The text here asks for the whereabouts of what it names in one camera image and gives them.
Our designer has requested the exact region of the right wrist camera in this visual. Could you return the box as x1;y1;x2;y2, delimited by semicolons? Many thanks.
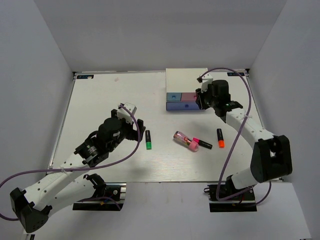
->
197;73;213;93

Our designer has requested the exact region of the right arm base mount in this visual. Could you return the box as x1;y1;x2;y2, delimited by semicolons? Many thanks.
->
203;182;258;213

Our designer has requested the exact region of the table corner label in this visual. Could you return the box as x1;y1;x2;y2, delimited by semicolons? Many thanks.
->
227;72;245;77
76;74;94;80

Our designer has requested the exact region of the left table corner label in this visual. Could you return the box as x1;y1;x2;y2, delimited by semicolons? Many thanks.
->
76;74;94;80

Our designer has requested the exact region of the pink cap clear tube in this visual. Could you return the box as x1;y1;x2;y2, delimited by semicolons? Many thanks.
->
173;131;199;152

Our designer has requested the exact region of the orange cap black highlighter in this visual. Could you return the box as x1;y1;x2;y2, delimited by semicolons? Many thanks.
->
216;128;225;148

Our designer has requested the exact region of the right table corner label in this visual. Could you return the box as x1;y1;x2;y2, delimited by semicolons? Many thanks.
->
227;72;245;77

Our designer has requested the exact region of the pink drawer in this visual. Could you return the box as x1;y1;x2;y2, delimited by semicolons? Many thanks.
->
180;92;197;102

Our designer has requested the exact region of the small blue drawer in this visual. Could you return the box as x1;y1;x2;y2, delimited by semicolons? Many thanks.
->
166;92;182;102

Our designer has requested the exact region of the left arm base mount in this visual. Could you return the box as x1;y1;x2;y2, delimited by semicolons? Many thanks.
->
72;173;127;212

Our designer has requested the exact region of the pink cap black highlighter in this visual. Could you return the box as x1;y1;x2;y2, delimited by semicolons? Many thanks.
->
192;137;213;150

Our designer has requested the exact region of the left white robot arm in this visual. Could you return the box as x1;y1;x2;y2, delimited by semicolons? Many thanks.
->
10;103;146;234

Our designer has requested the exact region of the large blue-violet drawer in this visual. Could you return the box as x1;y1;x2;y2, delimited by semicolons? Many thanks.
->
165;101;200;111

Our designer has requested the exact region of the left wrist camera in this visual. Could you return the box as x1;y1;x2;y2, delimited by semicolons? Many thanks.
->
116;102;137;125

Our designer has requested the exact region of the white drawer cabinet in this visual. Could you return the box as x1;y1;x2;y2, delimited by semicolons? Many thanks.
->
165;68;208;93

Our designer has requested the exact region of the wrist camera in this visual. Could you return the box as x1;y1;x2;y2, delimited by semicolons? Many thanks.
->
116;102;137;125
197;73;213;93

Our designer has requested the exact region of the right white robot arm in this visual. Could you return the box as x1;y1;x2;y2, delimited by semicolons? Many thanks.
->
195;78;293;200

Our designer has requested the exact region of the green cap black highlighter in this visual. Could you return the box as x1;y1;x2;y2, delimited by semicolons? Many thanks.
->
145;130;152;150

